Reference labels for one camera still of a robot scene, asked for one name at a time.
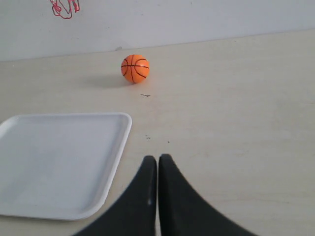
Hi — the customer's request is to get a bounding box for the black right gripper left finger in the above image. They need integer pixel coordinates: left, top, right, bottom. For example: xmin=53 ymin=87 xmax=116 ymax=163
xmin=76 ymin=155 xmax=157 ymax=236

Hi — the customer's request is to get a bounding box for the white plastic tray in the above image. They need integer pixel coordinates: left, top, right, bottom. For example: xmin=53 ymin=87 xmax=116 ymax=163
xmin=0 ymin=113 xmax=132 ymax=221

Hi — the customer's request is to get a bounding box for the red mini basketball hoop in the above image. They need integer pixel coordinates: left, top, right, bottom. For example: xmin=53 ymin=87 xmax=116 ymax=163
xmin=49 ymin=0 xmax=80 ymax=19

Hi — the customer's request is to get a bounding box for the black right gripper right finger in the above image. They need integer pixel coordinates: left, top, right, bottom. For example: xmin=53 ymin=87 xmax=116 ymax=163
xmin=158 ymin=154 xmax=254 ymax=236

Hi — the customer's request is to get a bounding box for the small orange basketball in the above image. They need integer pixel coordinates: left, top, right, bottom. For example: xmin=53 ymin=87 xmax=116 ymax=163
xmin=121 ymin=54 xmax=150 ymax=84

